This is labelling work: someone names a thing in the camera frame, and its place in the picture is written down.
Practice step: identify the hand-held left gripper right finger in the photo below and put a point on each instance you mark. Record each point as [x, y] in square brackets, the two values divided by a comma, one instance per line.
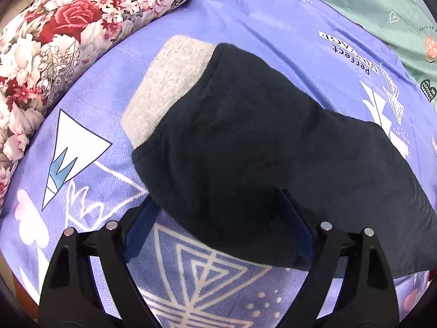
[302, 225]

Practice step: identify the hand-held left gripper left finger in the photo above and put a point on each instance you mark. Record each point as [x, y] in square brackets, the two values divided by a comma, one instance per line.
[141, 227]

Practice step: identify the dark navy pants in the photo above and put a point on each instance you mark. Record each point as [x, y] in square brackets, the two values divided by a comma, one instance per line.
[239, 143]

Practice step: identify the purple printed bed sheet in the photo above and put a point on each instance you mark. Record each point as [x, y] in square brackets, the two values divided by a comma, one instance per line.
[102, 109]

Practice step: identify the floral red white pillow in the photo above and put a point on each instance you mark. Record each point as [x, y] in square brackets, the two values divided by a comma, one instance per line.
[68, 24]

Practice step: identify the green printed blanket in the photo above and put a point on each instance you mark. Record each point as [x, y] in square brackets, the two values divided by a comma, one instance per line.
[375, 6]

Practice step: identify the brown wooden bed frame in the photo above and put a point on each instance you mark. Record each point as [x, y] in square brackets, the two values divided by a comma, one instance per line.
[24, 290]

